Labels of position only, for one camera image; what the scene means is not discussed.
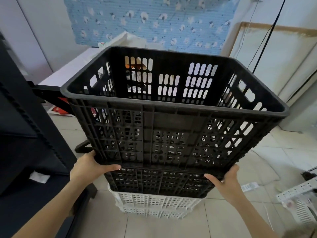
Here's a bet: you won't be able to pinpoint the white power strip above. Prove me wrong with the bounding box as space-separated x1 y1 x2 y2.
240 182 260 193

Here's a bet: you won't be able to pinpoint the grey floor cable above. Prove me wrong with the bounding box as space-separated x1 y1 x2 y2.
249 148 283 191

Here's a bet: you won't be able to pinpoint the person's left hand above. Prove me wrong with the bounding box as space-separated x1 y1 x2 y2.
70 150 122 187

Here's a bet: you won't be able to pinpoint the black-framed white table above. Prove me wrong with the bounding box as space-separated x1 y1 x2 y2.
27 42 149 154

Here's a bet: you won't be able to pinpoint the black stand poles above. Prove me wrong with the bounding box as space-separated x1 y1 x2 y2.
251 0 288 75

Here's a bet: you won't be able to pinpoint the dark blue metal shelf rack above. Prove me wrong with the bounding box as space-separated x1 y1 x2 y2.
0 32 97 238

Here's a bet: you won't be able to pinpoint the red bag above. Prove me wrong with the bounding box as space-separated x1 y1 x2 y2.
47 96 97 117

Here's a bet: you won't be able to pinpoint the white paper scrap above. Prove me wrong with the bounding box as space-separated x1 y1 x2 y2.
29 171 51 184

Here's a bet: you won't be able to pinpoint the white plastic basket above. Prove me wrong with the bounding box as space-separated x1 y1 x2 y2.
107 184 204 211
115 202 193 220

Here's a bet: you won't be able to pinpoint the person's right forearm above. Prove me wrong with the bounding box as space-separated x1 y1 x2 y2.
230 192 280 238

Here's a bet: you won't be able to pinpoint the person's right hand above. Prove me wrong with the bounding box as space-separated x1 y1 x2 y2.
204 165 245 207

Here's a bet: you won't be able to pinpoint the person's left forearm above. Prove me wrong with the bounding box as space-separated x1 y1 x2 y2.
11 178 87 238

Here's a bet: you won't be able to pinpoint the framed white board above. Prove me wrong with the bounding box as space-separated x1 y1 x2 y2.
229 21 317 97

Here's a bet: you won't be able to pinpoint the white shelf rack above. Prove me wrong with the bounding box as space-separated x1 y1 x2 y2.
275 167 317 225

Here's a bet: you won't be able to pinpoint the black plastic basket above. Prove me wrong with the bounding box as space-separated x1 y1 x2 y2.
103 168 216 199
60 46 290 177

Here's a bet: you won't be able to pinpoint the orange packet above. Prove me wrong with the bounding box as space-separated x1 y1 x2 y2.
124 57 148 71

